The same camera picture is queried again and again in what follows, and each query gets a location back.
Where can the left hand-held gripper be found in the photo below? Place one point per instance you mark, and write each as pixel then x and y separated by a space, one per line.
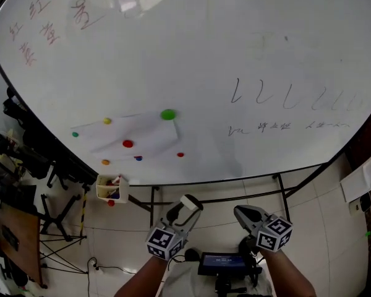
pixel 165 241

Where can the person's left forearm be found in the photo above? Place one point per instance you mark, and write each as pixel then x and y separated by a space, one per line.
pixel 142 277

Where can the person's right forearm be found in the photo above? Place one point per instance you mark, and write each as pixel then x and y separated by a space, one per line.
pixel 287 274

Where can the large green magnet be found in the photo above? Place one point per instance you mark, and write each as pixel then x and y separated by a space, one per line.
pixel 168 114

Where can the black phone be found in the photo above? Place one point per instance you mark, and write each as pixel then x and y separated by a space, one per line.
pixel 9 237

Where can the small green magnet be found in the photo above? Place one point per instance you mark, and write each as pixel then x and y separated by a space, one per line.
pixel 75 134

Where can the large red magnet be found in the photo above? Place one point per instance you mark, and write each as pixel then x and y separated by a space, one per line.
pixel 127 143

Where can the brown wooden desk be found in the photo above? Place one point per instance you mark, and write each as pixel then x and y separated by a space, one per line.
pixel 21 227

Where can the white power strip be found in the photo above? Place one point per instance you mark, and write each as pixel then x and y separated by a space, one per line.
pixel 97 268

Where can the white whiteboard eraser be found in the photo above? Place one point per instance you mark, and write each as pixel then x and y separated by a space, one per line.
pixel 190 202

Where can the white paper sheet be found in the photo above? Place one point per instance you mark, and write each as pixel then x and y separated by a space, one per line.
pixel 154 135

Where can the white black wall device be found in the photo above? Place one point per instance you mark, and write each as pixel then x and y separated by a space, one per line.
pixel 365 202

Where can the chest-mounted screen device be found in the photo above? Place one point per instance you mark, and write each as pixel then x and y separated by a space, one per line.
pixel 224 286

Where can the yellow magnet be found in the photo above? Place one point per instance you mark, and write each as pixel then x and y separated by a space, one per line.
pixel 107 121

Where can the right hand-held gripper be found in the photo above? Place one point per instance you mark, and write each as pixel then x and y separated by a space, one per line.
pixel 273 234

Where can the white marker holder box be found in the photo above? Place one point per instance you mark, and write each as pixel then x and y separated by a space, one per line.
pixel 123 193

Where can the white water dispenser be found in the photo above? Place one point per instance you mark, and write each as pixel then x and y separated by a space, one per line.
pixel 358 181

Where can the white whiteboard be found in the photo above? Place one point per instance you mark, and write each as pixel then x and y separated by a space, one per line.
pixel 185 57

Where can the yellow black hazard tape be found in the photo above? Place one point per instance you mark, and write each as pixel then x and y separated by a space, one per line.
pixel 83 218

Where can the orange magnet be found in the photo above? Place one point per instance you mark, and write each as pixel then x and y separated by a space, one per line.
pixel 105 162

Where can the black office chair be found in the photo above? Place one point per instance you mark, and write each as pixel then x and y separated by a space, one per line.
pixel 37 166
pixel 0 147

